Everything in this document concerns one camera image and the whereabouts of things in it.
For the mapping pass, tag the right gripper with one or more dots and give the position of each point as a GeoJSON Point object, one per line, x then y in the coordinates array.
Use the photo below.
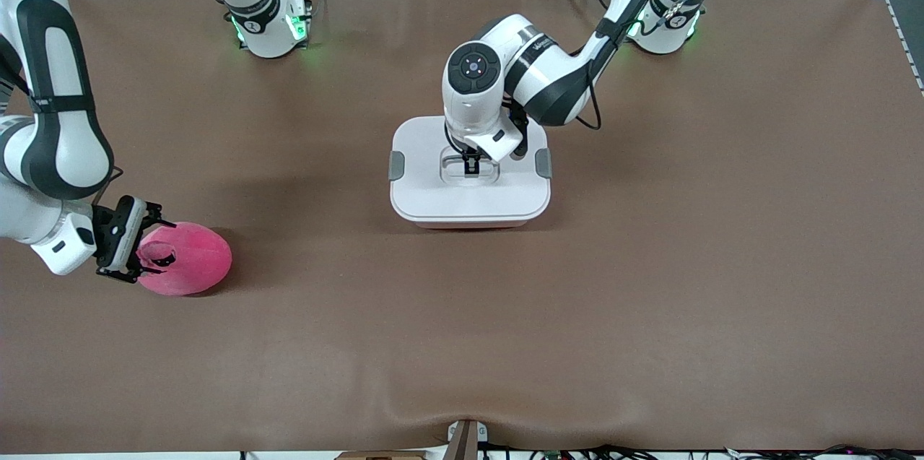
{"type": "Point", "coordinates": [110, 238]}

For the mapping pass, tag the pink plush toy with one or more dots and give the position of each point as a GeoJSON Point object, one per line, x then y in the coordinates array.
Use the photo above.
{"type": "Point", "coordinates": [202, 265]}

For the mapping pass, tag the pink plastic storage box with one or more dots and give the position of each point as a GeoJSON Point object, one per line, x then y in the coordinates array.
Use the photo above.
{"type": "Point", "coordinates": [469, 225]}

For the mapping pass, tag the white box lid grey clips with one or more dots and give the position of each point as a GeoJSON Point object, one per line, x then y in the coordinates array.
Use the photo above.
{"type": "Point", "coordinates": [426, 193]}

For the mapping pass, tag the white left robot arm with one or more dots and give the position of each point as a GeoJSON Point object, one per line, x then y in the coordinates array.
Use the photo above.
{"type": "Point", "coordinates": [563, 77]}

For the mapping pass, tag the brown table mat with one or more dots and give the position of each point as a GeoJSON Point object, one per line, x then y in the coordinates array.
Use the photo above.
{"type": "Point", "coordinates": [650, 301]}

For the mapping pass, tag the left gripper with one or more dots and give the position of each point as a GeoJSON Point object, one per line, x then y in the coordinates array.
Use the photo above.
{"type": "Point", "coordinates": [471, 162]}

